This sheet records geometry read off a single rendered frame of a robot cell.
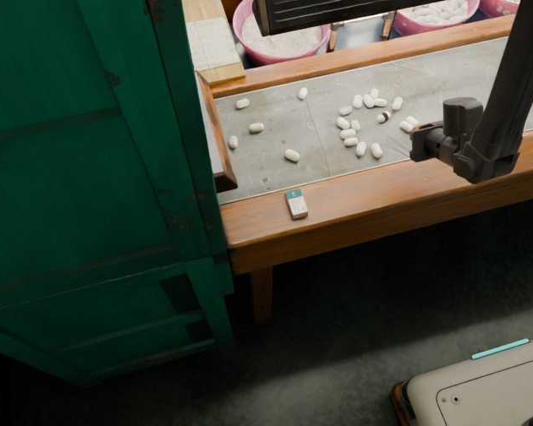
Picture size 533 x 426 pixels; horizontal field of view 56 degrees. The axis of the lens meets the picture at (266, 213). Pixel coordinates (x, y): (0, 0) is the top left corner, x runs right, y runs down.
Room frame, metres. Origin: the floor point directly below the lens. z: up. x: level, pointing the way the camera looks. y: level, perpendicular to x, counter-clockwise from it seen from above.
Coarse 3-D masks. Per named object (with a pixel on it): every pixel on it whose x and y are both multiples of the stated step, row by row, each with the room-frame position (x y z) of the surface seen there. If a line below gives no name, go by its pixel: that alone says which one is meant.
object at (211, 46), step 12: (192, 24) 1.06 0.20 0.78; (204, 24) 1.06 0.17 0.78; (216, 24) 1.06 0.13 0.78; (192, 36) 1.01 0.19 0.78; (204, 36) 1.01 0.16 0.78; (216, 36) 1.01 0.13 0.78; (228, 36) 1.01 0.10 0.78; (192, 48) 0.97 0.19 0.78; (204, 48) 0.97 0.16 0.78; (216, 48) 0.97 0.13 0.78; (228, 48) 0.97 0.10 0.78; (204, 60) 0.93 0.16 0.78; (216, 60) 0.93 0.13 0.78; (228, 60) 0.93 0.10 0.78
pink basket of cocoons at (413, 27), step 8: (472, 0) 1.19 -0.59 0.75; (472, 8) 1.15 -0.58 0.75; (400, 16) 1.11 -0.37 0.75; (400, 24) 1.12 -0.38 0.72; (408, 24) 1.10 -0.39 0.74; (416, 24) 1.08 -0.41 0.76; (424, 24) 1.07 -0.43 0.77; (432, 24) 1.07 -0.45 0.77; (448, 24) 1.07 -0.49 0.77; (456, 24) 1.07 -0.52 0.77; (400, 32) 1.13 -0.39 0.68; (408, 32) 1.10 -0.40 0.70; (416, 32) 1.09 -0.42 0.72; (424, 32) 1.08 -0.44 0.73
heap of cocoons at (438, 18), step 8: (448, 0) 1.20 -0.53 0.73; (456, 0) 1.19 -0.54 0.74; (464, 0) 1.20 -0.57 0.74; (408, 8) 1.15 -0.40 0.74; (416, 8) 1.17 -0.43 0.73; (424, 8) 1.16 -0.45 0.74; (432, 8) 1.15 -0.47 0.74; (440, 8) 1.17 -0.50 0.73; (448, 8) 1.15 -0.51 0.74; (456, 8) 1.18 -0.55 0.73; (464, 8) 1.15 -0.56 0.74; (408, 16) 1.13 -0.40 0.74; (416, 16) 1.13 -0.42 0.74; (424, 16) 1.15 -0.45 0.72; (432, 16) 1.13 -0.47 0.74; (440, 16) 1.13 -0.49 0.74; (448, 16) 1.13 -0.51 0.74; (456, 16) 1.12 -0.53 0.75; (464, 16) 1.14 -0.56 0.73; (440, 24) 1.10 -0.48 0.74
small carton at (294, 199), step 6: (288, 192) 0.54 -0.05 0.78; (294, 192) 0.54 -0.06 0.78; (300, 192) 0.54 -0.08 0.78; (288, 198) 0.52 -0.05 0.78; (294, 198) 0.52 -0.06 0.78; (300, 198) 0.52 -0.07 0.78; (288, 204) 0.51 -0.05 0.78; (294, 204) 0.51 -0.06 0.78; (300, 204) 0.51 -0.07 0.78; (294, 210) 0.49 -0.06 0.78; (300, 210) 0.49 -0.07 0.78; (306, 210) 0.49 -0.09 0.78; (294, 216) 0.48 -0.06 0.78; (300, 216) 0.49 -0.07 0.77
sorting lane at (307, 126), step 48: (480, 48) 1.01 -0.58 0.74; (240, 96) 0.84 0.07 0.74; (288, 96) 0.84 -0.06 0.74; (336, 96) 0.84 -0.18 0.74; (384, 96) 0.84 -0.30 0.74; (432, 96) 0.84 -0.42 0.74; (480, 96) 0.84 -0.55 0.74; (240, 144) 0.70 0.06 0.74; (288, 144) 0.70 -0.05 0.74; (336, 144) 0.70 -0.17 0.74; (384, 144) 0.70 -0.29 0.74; (240, 192) 0.56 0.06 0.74
